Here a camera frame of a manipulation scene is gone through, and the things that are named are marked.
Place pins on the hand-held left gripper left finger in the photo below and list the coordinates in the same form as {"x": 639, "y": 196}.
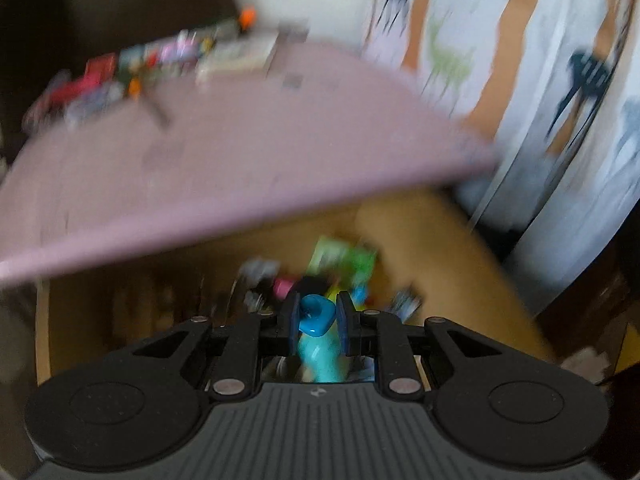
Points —
{"x": 291, "y": 327}

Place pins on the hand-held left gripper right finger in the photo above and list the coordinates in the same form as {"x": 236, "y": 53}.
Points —
{"x": 345, "y": 327}

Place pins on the teal rubber toy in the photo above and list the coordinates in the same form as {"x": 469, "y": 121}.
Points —
{"x": 315, "y": 316}

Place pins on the small pink item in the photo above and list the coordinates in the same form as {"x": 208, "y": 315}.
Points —
{"x": 283, "y": 286}

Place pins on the small blue grey packet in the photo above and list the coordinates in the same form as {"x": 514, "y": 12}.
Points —
{"x": 406, "y": 305}

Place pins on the green packet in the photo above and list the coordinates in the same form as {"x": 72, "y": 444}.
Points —
{"x": 345, "y": 260}

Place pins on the white flat box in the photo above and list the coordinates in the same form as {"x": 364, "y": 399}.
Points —
{"x": 235, "y": 57}

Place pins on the deer printed white cloth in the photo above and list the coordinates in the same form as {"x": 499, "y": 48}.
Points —
{"x": 550, "y": 110}

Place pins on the pink small packet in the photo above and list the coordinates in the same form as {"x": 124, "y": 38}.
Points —
{"x": 177, "y": 49}

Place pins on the red small box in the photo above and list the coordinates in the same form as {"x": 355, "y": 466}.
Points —
{"x": 101, "y": 67}

